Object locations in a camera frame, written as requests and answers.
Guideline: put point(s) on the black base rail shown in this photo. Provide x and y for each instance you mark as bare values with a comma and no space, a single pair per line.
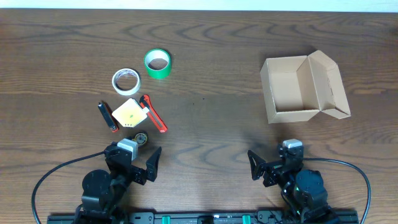
261,216

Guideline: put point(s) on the red black stapler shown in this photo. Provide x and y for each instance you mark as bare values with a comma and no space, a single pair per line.
110,121

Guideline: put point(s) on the cardboard box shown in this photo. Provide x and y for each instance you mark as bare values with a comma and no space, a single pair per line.
297,88

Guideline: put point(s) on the yellow sticky note pad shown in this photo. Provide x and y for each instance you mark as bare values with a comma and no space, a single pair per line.
130,113

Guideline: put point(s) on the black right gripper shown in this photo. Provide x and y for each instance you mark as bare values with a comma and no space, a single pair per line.
273,168

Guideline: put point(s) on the red utility knife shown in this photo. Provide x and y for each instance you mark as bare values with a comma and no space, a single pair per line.
146,105

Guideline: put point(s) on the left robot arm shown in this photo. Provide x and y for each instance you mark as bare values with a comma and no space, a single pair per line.
103,191

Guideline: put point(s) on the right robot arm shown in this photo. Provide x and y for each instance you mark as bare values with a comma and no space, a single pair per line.
302,189

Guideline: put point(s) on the white tape roll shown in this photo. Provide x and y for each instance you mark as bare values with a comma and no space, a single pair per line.
124,72

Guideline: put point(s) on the green tape roll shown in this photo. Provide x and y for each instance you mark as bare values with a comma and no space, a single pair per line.
154,54

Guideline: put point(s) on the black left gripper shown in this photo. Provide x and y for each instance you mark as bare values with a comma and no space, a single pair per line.
134,173

